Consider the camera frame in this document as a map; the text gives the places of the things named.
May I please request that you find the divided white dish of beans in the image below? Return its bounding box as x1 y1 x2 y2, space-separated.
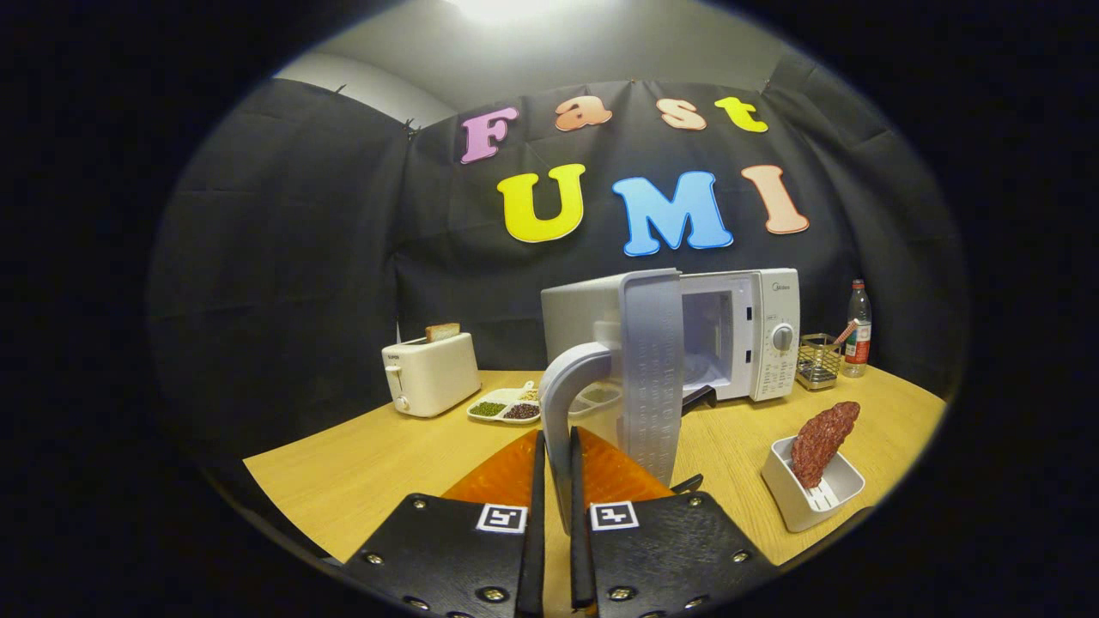
467 381 543 425

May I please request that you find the metal wire basket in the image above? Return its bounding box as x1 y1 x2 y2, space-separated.
795 333 844 391

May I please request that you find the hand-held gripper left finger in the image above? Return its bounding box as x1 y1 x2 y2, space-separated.
342 429 548 618

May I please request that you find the ceiling light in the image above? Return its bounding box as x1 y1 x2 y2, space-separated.
446 0 559 25

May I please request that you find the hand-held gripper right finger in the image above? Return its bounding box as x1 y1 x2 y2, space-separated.
569 427 780 618

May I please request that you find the cream bread toaster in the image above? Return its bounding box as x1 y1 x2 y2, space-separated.
381 331 483 419

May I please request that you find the black backdrop cloth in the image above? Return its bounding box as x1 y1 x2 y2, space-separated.
146 53 971 464

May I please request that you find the small white rectangular dish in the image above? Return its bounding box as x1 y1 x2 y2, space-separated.
761 435 866 533

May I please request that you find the clear plastic water bottle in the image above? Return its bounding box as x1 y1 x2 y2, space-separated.
842 279 873 379

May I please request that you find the dark red meat slice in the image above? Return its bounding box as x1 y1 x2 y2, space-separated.
790 401 861 490

